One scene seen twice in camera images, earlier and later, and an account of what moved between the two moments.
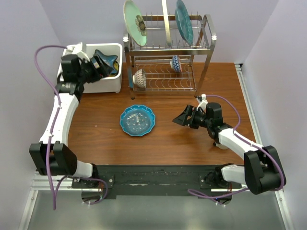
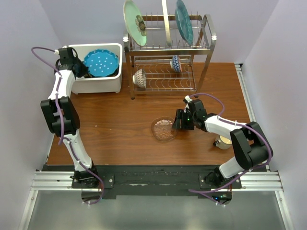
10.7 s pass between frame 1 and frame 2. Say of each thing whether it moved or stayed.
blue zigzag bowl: stayed
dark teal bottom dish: moved
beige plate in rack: stayed
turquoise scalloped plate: moved
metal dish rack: stayed
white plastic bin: stayed
